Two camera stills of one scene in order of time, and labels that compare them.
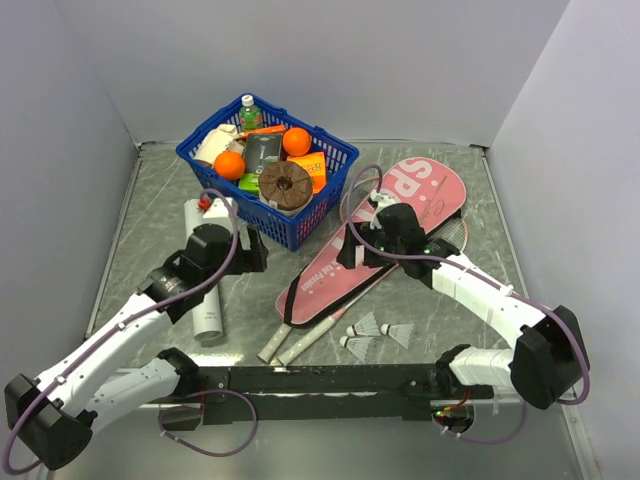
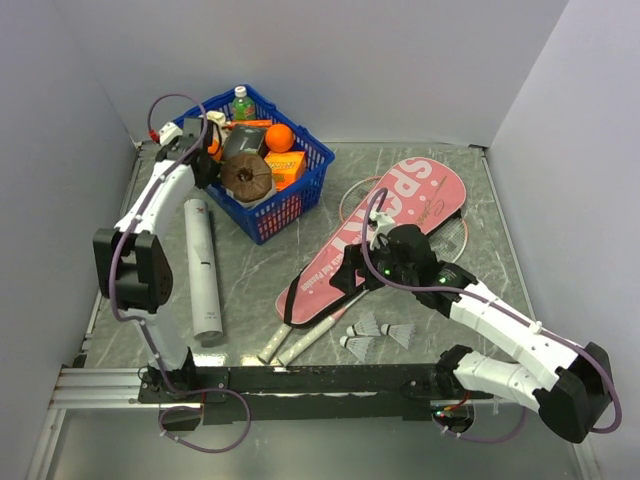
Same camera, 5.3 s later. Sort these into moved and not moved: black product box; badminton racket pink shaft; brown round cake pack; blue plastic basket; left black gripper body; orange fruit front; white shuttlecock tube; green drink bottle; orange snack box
Moved: blue plastic basket; green drink bottle; brown round cake pack; orange fruit front; black product box; left black gripper body; orange snack box
Not moved: white shuttlecock tube; badminton racket pink shaft
